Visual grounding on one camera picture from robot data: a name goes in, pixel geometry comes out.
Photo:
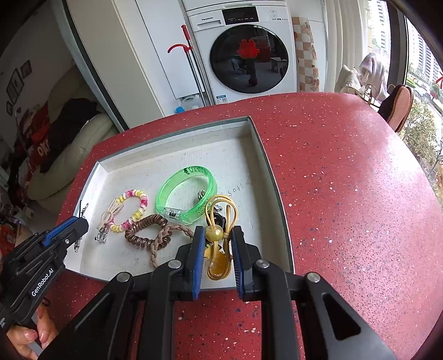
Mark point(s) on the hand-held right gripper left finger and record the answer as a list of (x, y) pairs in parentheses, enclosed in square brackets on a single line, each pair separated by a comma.
[(197, 263)]

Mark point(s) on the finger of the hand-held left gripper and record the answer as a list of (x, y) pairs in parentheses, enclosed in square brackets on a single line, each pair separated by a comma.
[(71, 237), (62, 229)]

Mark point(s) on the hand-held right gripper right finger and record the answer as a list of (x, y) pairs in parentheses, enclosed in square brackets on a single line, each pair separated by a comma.
[(238, 263)]

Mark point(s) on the silver metal hair clip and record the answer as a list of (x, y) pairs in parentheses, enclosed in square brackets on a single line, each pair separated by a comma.
[(82, 212)]

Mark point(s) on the beige bunny hair clip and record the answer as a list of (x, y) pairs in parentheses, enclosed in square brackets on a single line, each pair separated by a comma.
[(106, 216)]

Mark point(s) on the green translucent bangle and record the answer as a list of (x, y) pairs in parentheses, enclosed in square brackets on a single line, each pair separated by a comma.
[(162, 204)]

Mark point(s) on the grey jewelry tray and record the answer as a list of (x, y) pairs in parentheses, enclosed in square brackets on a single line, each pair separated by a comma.
[(214, 152)]

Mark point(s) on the person's left hand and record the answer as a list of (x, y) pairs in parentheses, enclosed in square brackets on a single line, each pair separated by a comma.
[(45, 332)]

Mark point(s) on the small silver brooch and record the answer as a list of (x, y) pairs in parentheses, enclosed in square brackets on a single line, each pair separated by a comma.
[(200, 195)]

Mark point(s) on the cream sofa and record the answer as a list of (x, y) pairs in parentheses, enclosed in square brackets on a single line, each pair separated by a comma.
[(79, 138)]

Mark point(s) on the red printed cloth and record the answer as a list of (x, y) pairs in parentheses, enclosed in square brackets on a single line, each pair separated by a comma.
[(38, 138)]

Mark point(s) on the dark clothes pile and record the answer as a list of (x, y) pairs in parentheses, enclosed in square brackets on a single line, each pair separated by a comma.
[(76, 114)]

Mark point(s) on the white plastic jug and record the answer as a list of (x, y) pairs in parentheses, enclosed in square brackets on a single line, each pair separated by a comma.
[(190, 103)]

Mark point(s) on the white tall cabinet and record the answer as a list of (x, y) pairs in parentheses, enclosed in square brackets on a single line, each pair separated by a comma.
[(138, 52)]

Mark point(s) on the beige cloth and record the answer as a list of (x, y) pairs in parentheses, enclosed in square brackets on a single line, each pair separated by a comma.
[(346, 81)]

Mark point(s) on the brown chair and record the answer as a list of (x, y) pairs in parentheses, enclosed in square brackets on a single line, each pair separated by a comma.
[(399, 105)]

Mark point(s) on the white washing machine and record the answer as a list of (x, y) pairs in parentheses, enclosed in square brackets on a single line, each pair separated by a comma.
[(207, 31)]

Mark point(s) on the pink fluffy towel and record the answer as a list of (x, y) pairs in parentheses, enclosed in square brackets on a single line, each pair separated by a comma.
[(373, 69)]

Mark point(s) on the white curtain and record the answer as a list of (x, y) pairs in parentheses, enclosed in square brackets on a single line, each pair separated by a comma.
[(346, 34)]

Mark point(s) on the large dark picture frame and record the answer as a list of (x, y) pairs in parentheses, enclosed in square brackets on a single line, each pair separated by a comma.
[(15, 86)]

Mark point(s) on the small dark picture frame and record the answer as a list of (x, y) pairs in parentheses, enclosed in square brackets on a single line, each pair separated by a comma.
[(26, 69)]

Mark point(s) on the checkered wall panel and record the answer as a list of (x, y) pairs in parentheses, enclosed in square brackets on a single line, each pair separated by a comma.
[(306, 52)]

